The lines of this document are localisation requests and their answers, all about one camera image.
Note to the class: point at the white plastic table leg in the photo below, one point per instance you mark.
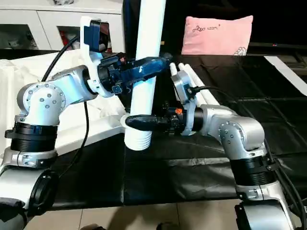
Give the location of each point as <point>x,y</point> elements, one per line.
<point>148,31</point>
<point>182,68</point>
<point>173,68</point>
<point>208,95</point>

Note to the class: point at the white plastic table top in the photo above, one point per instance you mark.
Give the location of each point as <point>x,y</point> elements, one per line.
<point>96,129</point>

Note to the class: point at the pink pillow with print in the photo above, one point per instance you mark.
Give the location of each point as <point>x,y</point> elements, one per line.
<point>216,33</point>

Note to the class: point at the red and white carton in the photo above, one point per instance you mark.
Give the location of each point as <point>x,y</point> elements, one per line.
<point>64,37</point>

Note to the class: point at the black work mat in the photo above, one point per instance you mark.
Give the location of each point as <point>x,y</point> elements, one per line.
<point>168,179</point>

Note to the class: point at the dark bundle of small items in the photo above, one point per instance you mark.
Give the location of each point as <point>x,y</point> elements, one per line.
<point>62,2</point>

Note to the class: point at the white cabinet with glass doors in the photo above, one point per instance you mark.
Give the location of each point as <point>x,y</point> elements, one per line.
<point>36,19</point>

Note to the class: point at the white flat board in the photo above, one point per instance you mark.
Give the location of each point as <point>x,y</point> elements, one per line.
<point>285,74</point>

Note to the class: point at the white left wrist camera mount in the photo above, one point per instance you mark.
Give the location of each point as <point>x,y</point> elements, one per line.
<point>87,62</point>

